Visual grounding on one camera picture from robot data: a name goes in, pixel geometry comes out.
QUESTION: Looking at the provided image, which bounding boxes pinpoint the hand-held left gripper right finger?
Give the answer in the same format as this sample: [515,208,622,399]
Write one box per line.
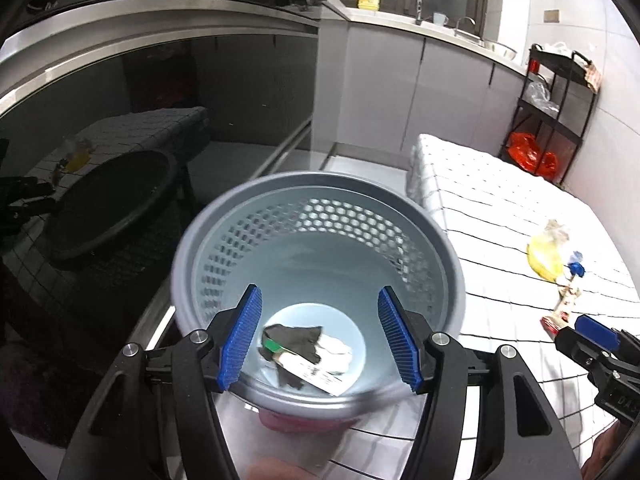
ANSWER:
[376,286,581,480]

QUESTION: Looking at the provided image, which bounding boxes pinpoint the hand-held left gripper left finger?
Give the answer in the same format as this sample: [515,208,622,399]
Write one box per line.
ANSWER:
[57,284,263,480]

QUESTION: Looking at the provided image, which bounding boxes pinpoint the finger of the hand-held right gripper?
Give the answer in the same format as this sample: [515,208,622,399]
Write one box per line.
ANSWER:
[554,327,608,376]
[574,314,622,353]

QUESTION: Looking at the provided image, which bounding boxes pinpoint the red and white wrapper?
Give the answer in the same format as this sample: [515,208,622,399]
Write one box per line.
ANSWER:
[540,280,583,333]

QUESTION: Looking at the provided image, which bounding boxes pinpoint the dark cloth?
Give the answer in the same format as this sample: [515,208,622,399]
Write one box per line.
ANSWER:
[262,324,325,391]

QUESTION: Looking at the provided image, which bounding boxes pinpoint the white tissue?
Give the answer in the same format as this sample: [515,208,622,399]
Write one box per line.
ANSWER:
[317,332,355,376]

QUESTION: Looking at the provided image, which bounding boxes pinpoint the grey perforated plastic basket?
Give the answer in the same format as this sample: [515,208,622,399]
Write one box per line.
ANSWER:
[170,171,468,418]

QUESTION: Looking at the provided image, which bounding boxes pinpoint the person's right forearm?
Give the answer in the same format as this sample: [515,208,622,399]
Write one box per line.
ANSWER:
[581,425,626,480]

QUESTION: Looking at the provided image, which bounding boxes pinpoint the red plastic stool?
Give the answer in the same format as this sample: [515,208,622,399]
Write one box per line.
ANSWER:
[257,407,363,433]

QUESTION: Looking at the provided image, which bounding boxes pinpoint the white checkered tablecloth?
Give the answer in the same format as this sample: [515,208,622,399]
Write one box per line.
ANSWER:
[345,132,640,466]

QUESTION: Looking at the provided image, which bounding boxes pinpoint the red plastic bag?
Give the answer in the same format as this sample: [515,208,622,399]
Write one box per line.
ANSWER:
[507,132,558,181]

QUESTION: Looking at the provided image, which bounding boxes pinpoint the black metal rack cart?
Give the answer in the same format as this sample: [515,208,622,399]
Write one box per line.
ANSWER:
[498,44,599,186]

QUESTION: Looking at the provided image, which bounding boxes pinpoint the clear plastic bag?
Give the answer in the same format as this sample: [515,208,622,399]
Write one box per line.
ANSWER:
[524,77,560,111]

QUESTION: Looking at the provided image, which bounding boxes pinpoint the grey kitchen cabinet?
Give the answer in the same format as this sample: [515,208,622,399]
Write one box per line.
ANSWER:
[312,7,531,171]

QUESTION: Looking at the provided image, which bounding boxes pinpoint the black glass oven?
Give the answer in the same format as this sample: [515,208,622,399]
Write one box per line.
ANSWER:
[0,0,321,461]

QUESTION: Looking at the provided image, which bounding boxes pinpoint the steel bowl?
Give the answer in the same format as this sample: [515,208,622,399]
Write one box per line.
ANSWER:
[482,40,518,60]

